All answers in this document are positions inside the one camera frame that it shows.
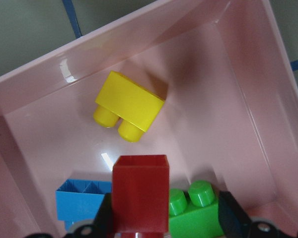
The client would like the yellow toy block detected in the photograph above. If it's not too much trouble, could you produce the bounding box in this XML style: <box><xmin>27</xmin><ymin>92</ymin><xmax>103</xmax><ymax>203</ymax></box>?
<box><xmin>93</xmin><ymin>71</ymin><xmax>164</xmax><ymax>142</ymax></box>

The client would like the red toy block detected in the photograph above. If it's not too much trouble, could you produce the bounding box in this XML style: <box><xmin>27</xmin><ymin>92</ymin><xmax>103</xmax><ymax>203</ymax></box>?
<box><xmin>111</xmin><ymin>155</ymin><xmax>169</xmax><ymax>238</ymax></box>

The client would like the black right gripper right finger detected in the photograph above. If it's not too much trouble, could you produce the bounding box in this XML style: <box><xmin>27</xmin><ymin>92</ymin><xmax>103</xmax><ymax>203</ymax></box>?
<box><xmin>218</xmin><ymin>191</ymin><xmax>251</xmax><ymax>238</ymax></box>

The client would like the pink plastic box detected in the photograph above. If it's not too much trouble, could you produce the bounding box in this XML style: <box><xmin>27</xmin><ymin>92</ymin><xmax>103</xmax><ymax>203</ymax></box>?
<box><xmin>0</xmin><ymin>0</ymin><xmax>298</xmax><ymax>238</ymax></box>

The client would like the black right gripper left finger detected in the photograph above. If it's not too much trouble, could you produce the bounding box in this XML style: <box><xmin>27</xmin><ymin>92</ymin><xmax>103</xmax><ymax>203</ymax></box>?
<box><xmin>93</xmin><ymin>193</ymin><xmax>114</xmax><ymax>238</ymax></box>

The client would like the green toy block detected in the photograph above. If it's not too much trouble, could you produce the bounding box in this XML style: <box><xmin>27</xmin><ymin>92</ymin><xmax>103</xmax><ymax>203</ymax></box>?
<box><xmin>169</xmin><ymin>180</ymin><xmax>224</xmax><ymax>238</ymax></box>

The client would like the blue toy block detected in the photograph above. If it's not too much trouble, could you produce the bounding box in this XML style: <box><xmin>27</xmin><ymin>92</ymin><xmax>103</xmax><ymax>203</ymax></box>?
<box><xmin>55</xmin><ymin>179</ymin><xmax>112</xmax><ymax>231</ymax></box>

